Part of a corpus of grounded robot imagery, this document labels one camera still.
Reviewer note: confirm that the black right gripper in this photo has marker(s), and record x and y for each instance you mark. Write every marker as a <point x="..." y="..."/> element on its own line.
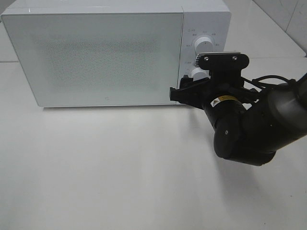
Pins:
<point x="221" y="90"/>

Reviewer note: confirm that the white microwave oven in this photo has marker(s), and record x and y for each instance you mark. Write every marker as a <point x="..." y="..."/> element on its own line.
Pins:
<point x="200" y="17"/>

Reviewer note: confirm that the white microwave knob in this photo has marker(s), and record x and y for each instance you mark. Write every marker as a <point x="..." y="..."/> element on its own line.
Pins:
<point x="203" y="44"/>
<point x="197" y="73"/>

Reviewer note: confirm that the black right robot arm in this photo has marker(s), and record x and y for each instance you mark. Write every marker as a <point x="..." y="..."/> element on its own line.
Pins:
<point x="250" y="125"/>

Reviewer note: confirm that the white microwave door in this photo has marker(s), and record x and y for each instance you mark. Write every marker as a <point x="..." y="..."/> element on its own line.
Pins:
<point x="98" y="59"/>

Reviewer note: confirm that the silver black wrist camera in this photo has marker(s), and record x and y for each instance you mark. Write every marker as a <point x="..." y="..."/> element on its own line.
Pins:
<point x="221" y="61"/>

